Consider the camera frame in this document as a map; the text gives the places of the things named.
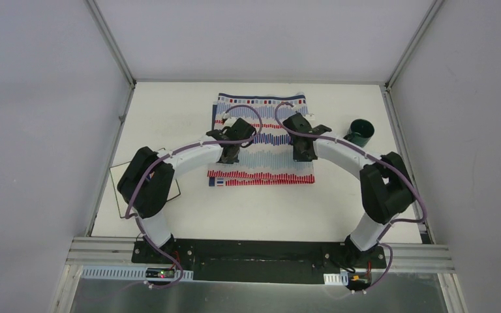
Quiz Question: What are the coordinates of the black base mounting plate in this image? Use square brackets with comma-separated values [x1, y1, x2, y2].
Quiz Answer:
[131, 239, 387, 285]

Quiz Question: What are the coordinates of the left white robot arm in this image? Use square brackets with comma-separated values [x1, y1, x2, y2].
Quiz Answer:
[117, 118, 262, 264]

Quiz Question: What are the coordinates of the white square plate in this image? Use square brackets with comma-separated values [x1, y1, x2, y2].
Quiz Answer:
[116, 146, 181, 218]

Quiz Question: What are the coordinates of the right white cable duct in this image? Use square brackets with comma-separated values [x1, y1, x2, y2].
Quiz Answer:
[323, 273, 349, 286]

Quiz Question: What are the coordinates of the white cable duct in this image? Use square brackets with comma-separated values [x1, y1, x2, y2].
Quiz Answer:
[80, 265, 194, 282]
[323, 273, 349, 286]

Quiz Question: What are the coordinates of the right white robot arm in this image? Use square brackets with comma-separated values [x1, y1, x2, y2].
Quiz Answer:
[281, 113, 418, 267]

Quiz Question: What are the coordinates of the left white cable duct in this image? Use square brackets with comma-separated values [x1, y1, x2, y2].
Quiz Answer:
[80, 265, 194, 282]

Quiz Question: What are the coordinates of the dark green mug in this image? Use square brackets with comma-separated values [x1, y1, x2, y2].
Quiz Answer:
[344, 119, 375, 147]

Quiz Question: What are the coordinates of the patterned cloth napkin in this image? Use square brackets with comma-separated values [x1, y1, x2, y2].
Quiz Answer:
[207, 93, 315, 186]

